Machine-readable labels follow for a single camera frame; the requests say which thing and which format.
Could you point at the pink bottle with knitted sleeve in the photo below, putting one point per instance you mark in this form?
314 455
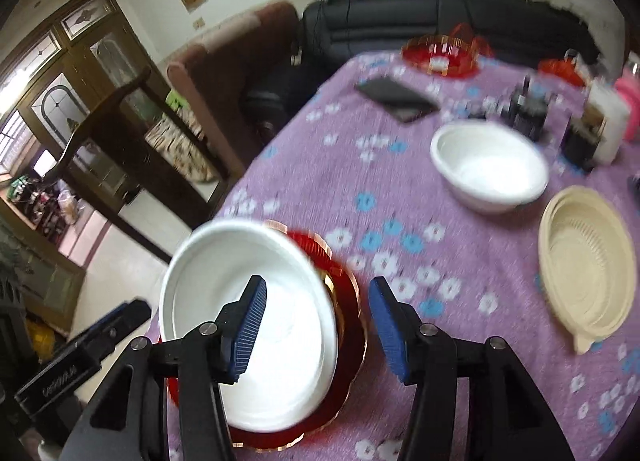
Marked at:
631 101

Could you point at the white plastic jar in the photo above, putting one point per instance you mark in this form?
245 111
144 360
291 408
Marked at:
612 126

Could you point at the black phone stand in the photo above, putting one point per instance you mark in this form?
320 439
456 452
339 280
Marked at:
577 146

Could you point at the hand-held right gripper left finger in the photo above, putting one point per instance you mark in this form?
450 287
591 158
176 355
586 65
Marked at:
250 331

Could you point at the red plastic bag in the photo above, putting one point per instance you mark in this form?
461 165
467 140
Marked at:
560 68

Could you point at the red plate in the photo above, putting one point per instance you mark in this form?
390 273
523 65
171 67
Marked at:
345 306

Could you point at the small white bowl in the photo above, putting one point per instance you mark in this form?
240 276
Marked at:
490 171

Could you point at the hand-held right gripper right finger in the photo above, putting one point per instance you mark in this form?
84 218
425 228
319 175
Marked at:
392 331

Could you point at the cluttered low shelf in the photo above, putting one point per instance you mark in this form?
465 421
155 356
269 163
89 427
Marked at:
30 196

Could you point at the red plastic basket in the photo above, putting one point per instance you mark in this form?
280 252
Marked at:
425 53

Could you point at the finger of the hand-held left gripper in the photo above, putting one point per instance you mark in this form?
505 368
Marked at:
120 318

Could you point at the black smartphone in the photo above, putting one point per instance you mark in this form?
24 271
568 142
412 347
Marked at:
395 96

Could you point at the patterned chair cushion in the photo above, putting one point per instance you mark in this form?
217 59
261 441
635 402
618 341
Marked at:
175 141

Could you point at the black sofa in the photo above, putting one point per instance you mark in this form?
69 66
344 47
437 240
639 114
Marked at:
400 11

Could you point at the dark bottle with red label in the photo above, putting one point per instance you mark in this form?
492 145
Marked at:
529 111

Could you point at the large white bowl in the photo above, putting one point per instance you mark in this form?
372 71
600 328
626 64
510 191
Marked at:
300 321

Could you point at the dark wooden chair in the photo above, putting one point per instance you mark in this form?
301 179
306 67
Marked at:
125 141

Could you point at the brown armchair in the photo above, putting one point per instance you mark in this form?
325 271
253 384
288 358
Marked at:
225 61

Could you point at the yellow bag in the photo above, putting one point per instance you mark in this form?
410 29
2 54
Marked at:
40 341

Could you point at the wooden glass-door cabinet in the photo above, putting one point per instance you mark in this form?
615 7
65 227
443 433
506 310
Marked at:
50 91

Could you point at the beige plastic bowl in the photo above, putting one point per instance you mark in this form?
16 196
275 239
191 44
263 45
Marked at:
590 261

